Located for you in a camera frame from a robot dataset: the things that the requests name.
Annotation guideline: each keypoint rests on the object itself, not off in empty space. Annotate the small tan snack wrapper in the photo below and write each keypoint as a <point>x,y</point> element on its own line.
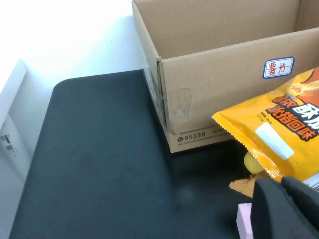
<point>243,186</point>

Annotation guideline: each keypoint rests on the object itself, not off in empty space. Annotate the white side panel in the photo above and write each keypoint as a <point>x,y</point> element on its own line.
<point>12,119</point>

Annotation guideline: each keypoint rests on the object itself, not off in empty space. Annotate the yellow round object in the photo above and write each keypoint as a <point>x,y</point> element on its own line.
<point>251,164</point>

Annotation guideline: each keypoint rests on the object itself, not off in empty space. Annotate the pink foam block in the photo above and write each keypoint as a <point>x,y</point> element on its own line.
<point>244,221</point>

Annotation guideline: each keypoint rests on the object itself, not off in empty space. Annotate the black table mat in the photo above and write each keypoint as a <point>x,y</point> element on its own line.
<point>99,154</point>

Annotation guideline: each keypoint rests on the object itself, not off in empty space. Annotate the orange potato stick snack bag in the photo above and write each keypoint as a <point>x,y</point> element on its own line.
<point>276,119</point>

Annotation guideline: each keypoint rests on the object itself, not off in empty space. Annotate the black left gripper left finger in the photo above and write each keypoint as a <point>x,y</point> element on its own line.
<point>274,214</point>

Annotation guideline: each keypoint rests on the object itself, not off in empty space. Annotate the cardboard box with chips label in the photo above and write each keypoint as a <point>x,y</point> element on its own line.
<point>199,74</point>

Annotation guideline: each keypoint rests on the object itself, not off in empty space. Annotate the white sticker reading chips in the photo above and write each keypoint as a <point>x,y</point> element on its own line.
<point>278,67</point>

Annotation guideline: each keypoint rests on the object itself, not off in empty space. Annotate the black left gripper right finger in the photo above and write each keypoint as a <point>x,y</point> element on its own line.
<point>302,196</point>

